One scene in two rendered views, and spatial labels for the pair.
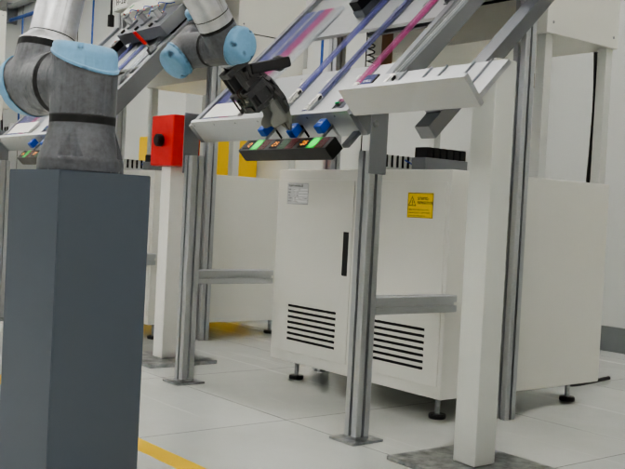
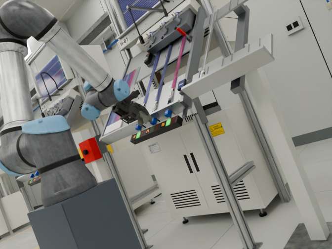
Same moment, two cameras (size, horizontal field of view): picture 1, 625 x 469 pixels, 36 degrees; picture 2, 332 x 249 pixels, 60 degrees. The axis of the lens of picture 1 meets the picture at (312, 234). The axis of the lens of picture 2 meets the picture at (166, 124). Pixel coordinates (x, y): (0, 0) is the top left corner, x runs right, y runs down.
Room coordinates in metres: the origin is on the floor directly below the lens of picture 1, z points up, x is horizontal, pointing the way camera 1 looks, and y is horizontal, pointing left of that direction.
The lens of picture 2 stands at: (0.85, 0.24, 0.61)
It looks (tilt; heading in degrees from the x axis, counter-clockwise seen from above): 2 degrees up; 350
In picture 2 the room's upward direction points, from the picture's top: 22 degrees counter-clockwise
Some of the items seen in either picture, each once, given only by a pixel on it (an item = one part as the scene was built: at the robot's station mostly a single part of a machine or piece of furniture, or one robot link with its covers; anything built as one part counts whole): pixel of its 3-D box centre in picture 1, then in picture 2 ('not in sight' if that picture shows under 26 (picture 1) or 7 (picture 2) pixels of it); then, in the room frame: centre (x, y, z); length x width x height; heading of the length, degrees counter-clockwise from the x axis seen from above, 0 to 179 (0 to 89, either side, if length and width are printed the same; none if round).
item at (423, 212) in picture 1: (433, 283); (222, 158); (2.76, -0.36, 0.31); 0.70 x 0.65 x 0.62; 39
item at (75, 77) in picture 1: (82, 78); (49, 140); (1.70, 0.42, 0.72); 0.13 x 0.12 x 0.14; 49
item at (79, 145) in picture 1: (81, 144); (65, 178); (1.69, 0.42, 0.60); 0.15 x 0.15 x 0.10
